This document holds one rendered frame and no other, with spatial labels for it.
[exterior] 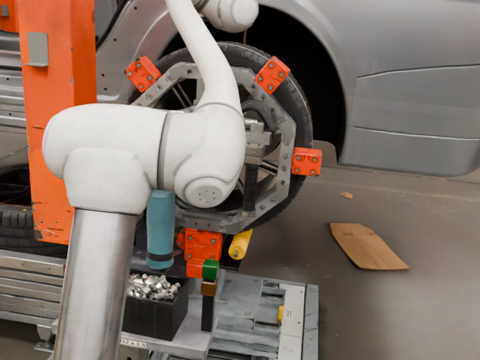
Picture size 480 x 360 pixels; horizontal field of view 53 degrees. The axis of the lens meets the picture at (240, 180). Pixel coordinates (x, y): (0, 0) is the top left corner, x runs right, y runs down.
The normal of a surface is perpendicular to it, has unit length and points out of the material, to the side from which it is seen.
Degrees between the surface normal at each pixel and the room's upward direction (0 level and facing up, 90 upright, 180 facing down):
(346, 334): 0
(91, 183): 71
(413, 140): 90
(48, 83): 90
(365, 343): 0
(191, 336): 0
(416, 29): 90
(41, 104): 90
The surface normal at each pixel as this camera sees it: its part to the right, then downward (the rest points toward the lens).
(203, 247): -0.15, 0.32
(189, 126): 0.25, -0.65
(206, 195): 0.11, 0.70
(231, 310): 0.07, -0.94
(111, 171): 0.13, 0.04
